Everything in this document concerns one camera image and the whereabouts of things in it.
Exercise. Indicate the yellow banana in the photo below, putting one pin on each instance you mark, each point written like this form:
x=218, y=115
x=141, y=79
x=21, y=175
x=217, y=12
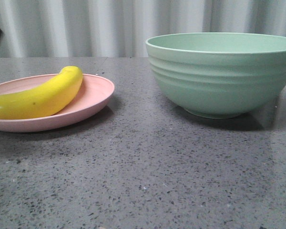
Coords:
x=45, y=99

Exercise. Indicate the pink plate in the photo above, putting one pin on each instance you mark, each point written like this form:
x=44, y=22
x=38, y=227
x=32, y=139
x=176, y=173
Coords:
x=93, y=96

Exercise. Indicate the green ribbed bowl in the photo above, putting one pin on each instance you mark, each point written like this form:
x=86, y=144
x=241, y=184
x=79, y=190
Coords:
x=216, y=74

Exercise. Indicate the white pleated curtain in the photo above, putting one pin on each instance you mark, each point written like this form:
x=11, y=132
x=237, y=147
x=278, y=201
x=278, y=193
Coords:
x=119, y=28

